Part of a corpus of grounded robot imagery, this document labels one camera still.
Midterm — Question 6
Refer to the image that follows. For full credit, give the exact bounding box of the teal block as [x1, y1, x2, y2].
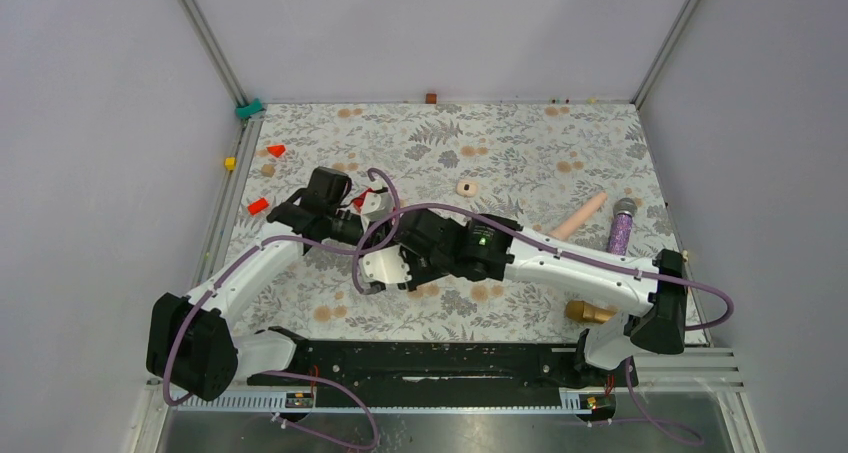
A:
[235, 98, 264, 120]

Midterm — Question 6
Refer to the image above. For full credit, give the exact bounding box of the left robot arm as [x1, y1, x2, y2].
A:
[145, 167, 363, 401]

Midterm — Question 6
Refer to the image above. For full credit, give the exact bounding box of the purple glitter microphone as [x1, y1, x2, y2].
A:
[606, 197, 638, 256]

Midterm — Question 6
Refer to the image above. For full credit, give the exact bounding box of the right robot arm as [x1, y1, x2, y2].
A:
[394, 209, 687, 385]

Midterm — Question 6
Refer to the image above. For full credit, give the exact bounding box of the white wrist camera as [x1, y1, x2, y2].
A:
[359, 245, 412, 294]
[359, 187, 397, 226]

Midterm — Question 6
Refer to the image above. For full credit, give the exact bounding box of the gold microphone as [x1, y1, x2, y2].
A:
[564, 300, 617, 324]

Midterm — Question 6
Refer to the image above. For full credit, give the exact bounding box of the beige earbud charging case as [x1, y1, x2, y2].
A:
[456, 180, 479, 198]

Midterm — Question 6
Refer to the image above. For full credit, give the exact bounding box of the floral patterned mat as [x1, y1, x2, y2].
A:
[227, 103, 678, 343]

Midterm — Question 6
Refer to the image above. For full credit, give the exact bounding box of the red plastic basket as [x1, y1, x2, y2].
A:
[351, 190, 370, 213]

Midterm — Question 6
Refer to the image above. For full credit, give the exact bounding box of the pink toy microphone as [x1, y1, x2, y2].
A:
[549, 191, 608, 241]

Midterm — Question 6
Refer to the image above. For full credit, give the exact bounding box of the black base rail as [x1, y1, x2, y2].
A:
[247, 337, 638, 408]

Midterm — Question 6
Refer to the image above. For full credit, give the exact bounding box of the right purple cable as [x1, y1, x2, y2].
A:
[351, 202, 735, 448]

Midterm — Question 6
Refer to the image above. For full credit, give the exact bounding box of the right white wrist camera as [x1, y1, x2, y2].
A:
[359, 245, 412, 294]

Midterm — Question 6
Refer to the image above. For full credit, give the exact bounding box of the orange block lower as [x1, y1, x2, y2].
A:
[247, 197, 269, 216]

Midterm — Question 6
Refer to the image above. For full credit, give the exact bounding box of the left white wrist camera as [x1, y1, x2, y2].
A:
[359, 187, 397, 226]

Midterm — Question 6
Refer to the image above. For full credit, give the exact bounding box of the orange triangle block upper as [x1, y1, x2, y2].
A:
[266, 144, 286, 158]

